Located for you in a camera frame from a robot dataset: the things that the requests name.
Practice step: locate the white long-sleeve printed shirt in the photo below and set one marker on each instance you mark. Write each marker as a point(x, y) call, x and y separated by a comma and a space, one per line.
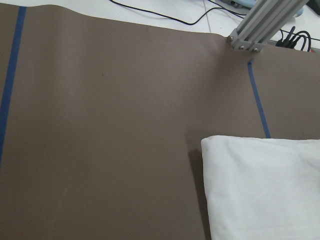
point(262, 189)

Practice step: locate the black orange usb hub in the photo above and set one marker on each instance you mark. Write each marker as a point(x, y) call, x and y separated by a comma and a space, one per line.
point(290, 39)

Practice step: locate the aluminium frame post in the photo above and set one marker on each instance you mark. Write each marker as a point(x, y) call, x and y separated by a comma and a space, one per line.
point(262, 22)

